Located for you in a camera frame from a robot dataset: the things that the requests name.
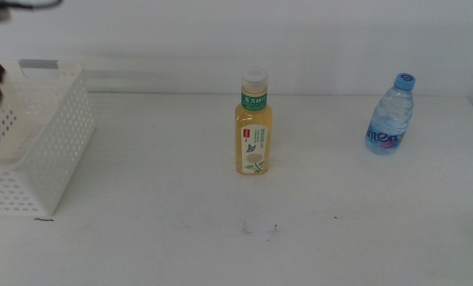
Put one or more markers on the yellow tea bottle white cap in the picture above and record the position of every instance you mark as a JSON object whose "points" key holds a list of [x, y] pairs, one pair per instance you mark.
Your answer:
{"points": [[253, 127]]}

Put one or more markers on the clear water bottle blue cap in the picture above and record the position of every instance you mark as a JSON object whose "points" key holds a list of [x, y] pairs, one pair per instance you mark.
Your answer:
{"points": [[390, 119]]}

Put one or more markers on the white perforated plastic basket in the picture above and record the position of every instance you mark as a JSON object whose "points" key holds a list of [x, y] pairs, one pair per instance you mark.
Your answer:
{"points": [[54, 159]]}

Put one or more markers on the small dark thread scrap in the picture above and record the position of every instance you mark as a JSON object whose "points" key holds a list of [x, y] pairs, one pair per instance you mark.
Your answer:
{"points": [[44, 219]]}

